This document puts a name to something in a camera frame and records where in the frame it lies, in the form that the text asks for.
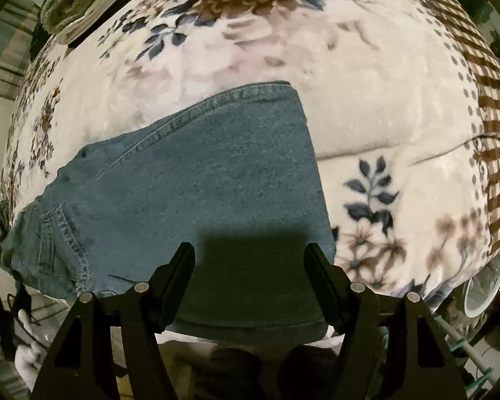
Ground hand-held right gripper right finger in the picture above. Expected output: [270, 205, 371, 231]
[303, 242, 469, 400]

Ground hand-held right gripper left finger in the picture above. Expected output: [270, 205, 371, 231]
[32, 242, 196, 400]

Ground blue denim pants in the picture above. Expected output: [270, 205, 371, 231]
[2, 81, 338, 344]

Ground teal storage rack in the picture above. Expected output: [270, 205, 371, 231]
[375, 312, 497, 400]

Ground white round container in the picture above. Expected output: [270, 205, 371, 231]
[462, 252, 500, 320]

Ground floral plush blanket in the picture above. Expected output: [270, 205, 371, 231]
[0, 0, 500, 326]

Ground grey-green striped curtain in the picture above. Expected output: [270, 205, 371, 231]
[0, 0, 42, 101]

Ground folded grey fleece garment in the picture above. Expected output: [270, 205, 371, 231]
[39, 0, 139, 47]

